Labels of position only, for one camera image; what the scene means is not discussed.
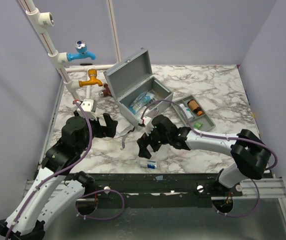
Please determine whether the bandage packet blue orange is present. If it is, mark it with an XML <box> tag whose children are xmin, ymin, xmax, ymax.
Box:
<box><xmin>147</xmin><ymin>92</ymin><xmax>163</xmax><ymax>102</ymax></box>

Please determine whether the white pvc pipe frame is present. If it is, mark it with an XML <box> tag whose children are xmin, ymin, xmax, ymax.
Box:
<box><xmin>18</xmin><ymin>0</ymin><xmax>121</xmax><ymax>100</ymax></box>

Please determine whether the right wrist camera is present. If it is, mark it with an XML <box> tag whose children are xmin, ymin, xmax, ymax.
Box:
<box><xmin>138</xmin><ymin>116</ymin><xmax>154</xmax><ymax>136</ymax></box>

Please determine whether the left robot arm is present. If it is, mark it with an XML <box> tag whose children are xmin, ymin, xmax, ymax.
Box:
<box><xmin>0</xmin><ymin>113</ymin><xmax>118</xmax><ymax>240</ymax></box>

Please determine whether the brown medicine bottle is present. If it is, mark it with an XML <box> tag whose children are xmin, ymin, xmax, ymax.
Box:
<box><xmin>187</xmin><ymin>99</ymin><xmax>204</xmax><ymax>116</ymax></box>

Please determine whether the grey metal medicine box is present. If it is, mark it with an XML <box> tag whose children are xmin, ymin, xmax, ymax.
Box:
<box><xmin>103</xmin><ymin>47</ymin><xmax>174</xmax><ymax>129</ymax></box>

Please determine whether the brown faucet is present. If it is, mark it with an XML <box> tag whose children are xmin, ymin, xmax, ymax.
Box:
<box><xmin>98</xmin><ymin>83</ymin><xmax>112</xmax><ymax>98</ymax></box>

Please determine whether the blue white bandage roll pack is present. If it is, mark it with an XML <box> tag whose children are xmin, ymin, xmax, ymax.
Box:
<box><xmin>128</xmin><ymin>98</ymin><xmax>151</xmax><ymax>115</ymax></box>

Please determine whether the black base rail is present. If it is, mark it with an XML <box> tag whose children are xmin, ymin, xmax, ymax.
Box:
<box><xmin>76</xmin><ymin>173</ymin><xmax>242</xmax><ymax>211</ymax></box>

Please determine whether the white blue tube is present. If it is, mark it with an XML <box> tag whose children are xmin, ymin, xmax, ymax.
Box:
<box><xmin>138</xmin><ymin>160</ymin><xmax>157</xmax><ymax>169</ymax></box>

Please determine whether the orange plastic faucet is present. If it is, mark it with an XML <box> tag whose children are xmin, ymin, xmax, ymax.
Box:
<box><xmin>78</xmin><ymin>68</ymin><xmax>103</xmax><ymax>88</ymax></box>

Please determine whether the white medicine bottle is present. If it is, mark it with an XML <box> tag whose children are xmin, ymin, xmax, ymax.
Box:
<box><xmin>179</xmin><ymin>103</ymin><xmax>194</xmax><ymax>120</ymax></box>

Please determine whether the blue plastic faucet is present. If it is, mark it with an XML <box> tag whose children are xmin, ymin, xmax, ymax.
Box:
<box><xmin>67</xmin><ymin>40</ymin><xmax>96</xmax><ymax>62</ymax></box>

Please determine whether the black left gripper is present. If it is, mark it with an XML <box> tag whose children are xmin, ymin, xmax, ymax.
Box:
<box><xmin>77</xmin><ymin>112</ymin><xmax>118</xmax><ymax>154</ymax></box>

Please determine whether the grey plastic tray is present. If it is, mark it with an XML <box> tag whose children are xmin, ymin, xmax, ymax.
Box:
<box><xmin>171</xmin><ymin>95</ymin><xmax>216</xmax><ymax>132</ymax></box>

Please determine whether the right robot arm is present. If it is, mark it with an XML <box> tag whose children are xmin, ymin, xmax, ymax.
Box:
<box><xmin>137</xmin><ymin>114</ymin><xmax>271</xmax><ymax>196</ymax></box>

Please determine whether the blue alcohol pad bag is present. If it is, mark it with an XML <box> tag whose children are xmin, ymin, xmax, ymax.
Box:
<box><xmin>139</xmin><ymin>91</ymin><xmax>155</xmax><ymax>103</ymax></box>

